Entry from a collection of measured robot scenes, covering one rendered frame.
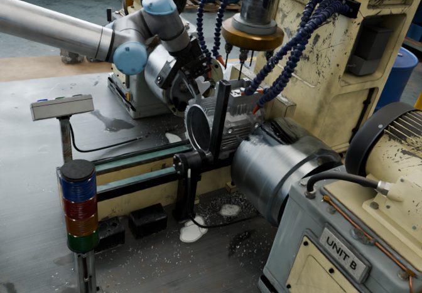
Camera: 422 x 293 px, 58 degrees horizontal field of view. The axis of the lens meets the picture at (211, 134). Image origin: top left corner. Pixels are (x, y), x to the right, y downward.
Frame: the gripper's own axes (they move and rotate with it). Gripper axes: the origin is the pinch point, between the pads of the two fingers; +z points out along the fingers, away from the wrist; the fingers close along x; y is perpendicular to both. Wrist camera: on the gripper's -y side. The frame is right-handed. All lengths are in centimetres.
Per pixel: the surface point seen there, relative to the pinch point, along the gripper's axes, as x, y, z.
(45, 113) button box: 11.2, -39.1, -18.6
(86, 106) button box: 11.2, -29.1, -12.7
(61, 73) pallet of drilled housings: 222, -44, 83
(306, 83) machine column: -15.0, 30.3, 8.5
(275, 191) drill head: -43.9, -3.2, -0.3
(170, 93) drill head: 15.0, -4.3, 4.4
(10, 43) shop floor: 335, -74, 83
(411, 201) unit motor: -71, 7, -18
